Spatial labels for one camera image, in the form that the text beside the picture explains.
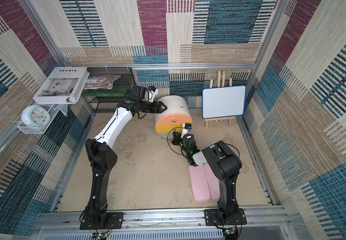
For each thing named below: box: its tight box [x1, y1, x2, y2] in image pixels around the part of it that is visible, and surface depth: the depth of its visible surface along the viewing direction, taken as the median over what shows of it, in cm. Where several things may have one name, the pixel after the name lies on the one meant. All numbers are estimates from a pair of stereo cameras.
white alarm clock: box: [21, 105, 51, 129], surface depth 66 cm
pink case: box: [188, 162, 220, 202], surface depth 83 cm
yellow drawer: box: [156, 123, 183, 134], surface depth 95 cm
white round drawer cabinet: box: [155, 95, 193, 139], surface depth 91 cm
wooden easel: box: [204, 71, 236, 129], surface depth 99 cm
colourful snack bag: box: [84, 74, 122, 90], surface depth 85 cm
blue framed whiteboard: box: [202, 85, 247, 119], surface depth 104 cm
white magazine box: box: [32, 67, 90, 105], surface depth 76 cm
